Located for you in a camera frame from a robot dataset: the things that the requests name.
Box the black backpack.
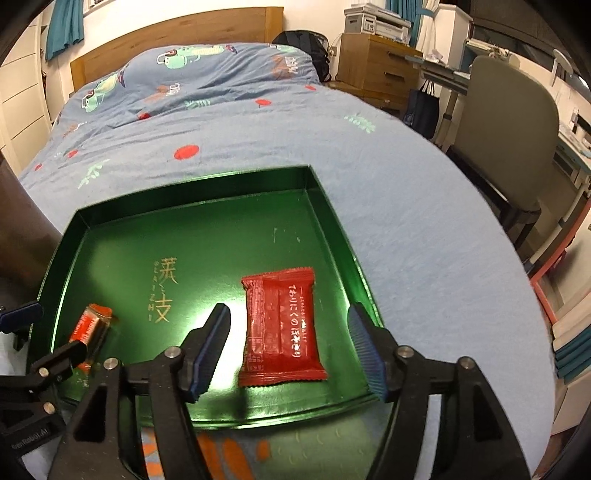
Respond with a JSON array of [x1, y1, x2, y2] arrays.
[[272, 30, 332, 83]]

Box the grey office chair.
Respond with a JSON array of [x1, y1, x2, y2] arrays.
[[445, 55, 561, 252]]

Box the white wardrobe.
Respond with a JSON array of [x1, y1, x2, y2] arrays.
[[0, 15, 51, 175]]

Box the green tray box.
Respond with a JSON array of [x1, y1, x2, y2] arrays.
[[27, 166, 378, 430]]

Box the wooden headboard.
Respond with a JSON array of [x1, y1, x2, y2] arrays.
[[70, 6, 283, 91]]

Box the blue cartoon bed blanket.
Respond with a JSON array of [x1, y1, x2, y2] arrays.
[[20, 43, 554, 469]]

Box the teal curtain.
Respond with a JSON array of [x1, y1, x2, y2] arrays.
[[45, 0, 84, 62]]

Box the dark blue tote bag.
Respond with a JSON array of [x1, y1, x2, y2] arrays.
[[403, 80, 440, 140]]

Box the black electric kettle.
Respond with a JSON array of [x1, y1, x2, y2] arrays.
[[0, 156, 61, 309]]

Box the white printer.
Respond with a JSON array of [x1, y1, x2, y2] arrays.
[[344, 3, 412, 45]]

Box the wooden drawer cabinet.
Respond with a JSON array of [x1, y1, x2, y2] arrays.
[[328, 33, 423, 118]]

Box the red rectangular snack packet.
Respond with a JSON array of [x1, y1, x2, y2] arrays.
[[238, 267, 328, 388]]

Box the clear red-edged wafer packet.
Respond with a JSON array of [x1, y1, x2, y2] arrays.
[[69, 303, 113, 375]]

